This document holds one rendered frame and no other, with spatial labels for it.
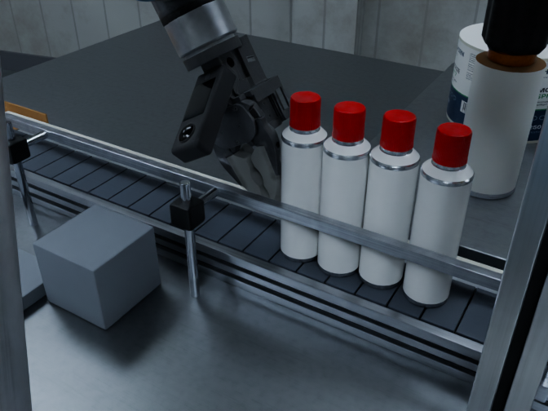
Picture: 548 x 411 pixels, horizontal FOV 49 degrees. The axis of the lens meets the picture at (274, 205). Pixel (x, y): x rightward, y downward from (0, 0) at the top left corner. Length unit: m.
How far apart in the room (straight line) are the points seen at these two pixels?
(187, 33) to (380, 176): 0.26
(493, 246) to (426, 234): 0.19
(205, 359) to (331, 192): 0.23
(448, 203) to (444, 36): 2.42
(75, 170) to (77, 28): 2.86
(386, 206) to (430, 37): 2.41
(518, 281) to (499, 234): 0.38
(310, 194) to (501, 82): 0.30
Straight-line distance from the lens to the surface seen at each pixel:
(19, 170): 0.90
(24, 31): 4.05
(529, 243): 0.43
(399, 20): 3.01
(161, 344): 0.71
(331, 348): 0.69
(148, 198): 0.86
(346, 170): 0.63
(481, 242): 0.80
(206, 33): 0.69
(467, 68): 1.06
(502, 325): 0.48
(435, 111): 1.15
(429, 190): 0.60
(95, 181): 0.93
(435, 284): 0.66
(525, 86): 0.83
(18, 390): 0.26
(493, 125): 0.85
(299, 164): 0.65
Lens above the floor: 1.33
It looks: 33 degrees down
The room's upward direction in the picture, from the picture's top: straight up
